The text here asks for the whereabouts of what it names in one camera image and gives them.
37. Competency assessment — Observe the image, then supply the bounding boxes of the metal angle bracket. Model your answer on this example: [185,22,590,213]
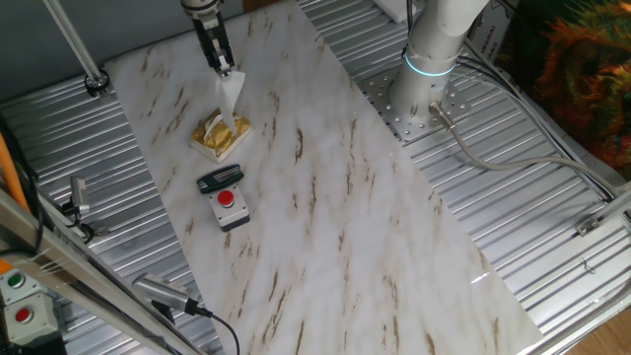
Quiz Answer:
[574,215,602,237]

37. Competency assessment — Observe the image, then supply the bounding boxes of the grey cable with metal connector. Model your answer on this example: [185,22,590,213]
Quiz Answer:
[427,101,622,196]

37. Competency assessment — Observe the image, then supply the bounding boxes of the grey two-button control box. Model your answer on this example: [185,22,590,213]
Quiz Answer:
[0,268,60,346]

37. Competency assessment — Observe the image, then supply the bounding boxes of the green folding hex key set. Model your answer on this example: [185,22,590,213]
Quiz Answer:
[195,164,245,195]

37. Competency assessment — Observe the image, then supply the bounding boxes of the orange cable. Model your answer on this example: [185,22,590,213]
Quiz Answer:
[0,132,31,213]

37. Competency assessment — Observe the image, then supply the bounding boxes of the white paper napkin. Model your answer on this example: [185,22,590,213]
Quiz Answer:
[214,70,246,138]

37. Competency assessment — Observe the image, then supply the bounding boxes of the silver depth camera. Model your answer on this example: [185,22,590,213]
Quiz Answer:
[68,175,93,216]
[131,272,201,317]

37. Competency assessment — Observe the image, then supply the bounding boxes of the colourful patterned cloth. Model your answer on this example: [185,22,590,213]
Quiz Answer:
[510,0,631,181]

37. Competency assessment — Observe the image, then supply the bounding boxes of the metal camera pole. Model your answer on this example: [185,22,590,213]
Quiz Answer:
[41,0,112,98]

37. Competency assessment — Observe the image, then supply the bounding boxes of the gold tissue pack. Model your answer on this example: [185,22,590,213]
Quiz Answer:
[189,107,252,164]

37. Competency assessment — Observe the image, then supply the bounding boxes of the aluminium frame bar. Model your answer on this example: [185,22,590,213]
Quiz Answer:
[0,186,203,355]

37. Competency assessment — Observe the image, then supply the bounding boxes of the grey box with red button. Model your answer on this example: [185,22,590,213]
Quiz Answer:
[206,184,251,233]

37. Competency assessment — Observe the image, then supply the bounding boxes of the white printed carton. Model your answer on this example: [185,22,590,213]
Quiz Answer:
[465,9,517,70]

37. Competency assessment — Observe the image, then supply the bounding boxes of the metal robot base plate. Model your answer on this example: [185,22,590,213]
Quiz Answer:
[357,63,474,144]

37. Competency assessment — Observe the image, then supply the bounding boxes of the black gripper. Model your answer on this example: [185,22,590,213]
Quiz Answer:
[188,8,238,79]

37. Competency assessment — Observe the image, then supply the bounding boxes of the black camera cable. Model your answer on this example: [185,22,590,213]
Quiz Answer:
[196,305,242,355]

